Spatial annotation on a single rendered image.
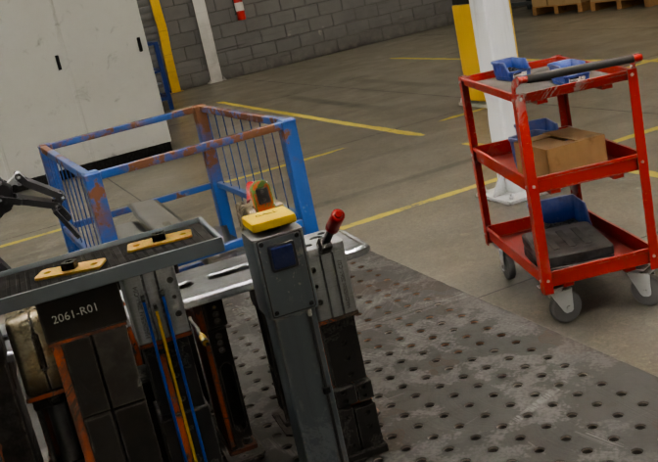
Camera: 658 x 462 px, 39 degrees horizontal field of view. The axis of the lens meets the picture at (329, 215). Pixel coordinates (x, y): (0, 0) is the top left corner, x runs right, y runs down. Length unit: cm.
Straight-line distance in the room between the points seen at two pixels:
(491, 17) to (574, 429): 392
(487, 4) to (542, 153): 190
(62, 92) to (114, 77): 52
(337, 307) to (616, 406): 48
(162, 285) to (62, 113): 811
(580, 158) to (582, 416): 205
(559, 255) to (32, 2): 674
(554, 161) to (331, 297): 213
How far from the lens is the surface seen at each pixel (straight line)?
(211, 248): 116
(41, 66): 940
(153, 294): 136
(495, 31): 528
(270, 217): 122
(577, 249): 364
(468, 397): 167
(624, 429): 153
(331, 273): 142
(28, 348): 138
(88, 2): 948
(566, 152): 350
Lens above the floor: 145
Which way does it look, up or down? 14 degrees down
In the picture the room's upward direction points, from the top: 12 degrees counter-clockwise
